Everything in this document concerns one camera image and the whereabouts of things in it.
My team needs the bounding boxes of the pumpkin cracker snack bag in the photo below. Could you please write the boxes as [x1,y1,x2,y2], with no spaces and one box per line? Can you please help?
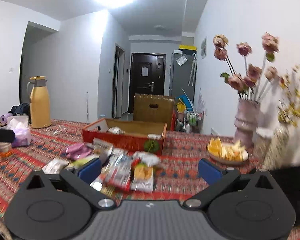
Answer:
[130,163,154,193]

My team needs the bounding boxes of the green snack packet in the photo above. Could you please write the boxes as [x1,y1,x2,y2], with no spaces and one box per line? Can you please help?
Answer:
[65,154,99,170]

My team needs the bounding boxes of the purple yoga mat roll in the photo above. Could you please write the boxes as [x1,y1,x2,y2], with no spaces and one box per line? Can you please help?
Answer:
[0,113,13,126]

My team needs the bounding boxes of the colourful patterned tablecloth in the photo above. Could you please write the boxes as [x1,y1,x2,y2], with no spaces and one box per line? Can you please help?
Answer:
[0,119,300,240]

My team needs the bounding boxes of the pink tissue pack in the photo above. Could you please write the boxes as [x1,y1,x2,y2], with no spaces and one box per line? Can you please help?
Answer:
[7,115,32,148]

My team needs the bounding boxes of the pink snack packet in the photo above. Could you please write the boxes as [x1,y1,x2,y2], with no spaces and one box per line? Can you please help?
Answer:
[65,143,93,161]

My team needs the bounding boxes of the red white snack packet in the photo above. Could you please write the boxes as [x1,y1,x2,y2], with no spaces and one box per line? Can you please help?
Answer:
[90,154,132,192]

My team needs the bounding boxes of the plate of orange peels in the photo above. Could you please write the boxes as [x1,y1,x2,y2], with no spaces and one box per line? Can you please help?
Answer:
[206,137,249,165]

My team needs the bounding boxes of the yellow thermos jug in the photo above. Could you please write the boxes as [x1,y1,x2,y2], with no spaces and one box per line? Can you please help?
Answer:
[26,76,51,128]

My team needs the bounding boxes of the white mop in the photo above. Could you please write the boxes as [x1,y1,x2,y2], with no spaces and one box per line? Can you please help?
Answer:
[86,92,90,124]

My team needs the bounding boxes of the red cardboard snack box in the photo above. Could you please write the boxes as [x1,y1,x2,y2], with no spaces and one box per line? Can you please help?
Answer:
[82,118,167,155]

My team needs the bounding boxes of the pink ribbed flower vase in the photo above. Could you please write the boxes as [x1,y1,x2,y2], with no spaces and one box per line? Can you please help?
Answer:
[234,99,260,148]

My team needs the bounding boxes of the speckled white vase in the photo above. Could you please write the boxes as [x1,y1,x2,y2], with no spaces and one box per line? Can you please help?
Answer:
[262,123,290,170]

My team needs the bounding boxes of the dark entrance door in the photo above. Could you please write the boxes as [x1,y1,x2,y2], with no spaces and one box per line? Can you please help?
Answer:
[128,53,166,114]

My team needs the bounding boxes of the grey refrigerator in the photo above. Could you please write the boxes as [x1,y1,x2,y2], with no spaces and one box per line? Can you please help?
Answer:
[168,53,195,101]

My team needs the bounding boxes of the yellow flower branches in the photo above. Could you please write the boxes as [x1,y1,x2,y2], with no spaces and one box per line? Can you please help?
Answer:
[277,64,300,127]

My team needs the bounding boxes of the cluttered wire storage rack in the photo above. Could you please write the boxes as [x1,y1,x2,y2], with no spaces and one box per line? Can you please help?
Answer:
[174,88,205,134]

